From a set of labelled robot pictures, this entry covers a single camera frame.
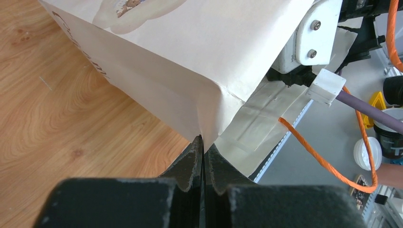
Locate spare white lid beyond table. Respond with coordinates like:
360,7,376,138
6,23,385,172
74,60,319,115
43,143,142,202
353,137,382,171

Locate spare cup beyond table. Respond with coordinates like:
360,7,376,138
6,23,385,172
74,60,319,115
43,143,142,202
373,120,403,160

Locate paper takeout bag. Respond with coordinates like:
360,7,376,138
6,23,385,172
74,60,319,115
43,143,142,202
38,0,403,194

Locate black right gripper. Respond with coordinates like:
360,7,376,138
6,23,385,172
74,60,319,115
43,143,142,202
266,0,391,87

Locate yellow object beyond table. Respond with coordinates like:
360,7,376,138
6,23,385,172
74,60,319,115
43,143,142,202
360,91,388,130

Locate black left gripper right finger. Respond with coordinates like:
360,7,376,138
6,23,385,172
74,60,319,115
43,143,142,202
204,145,365,228

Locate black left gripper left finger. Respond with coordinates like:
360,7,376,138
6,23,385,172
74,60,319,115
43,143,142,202
34,136,203,228

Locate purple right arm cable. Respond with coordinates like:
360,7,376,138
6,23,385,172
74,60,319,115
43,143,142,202
335,91,403,134

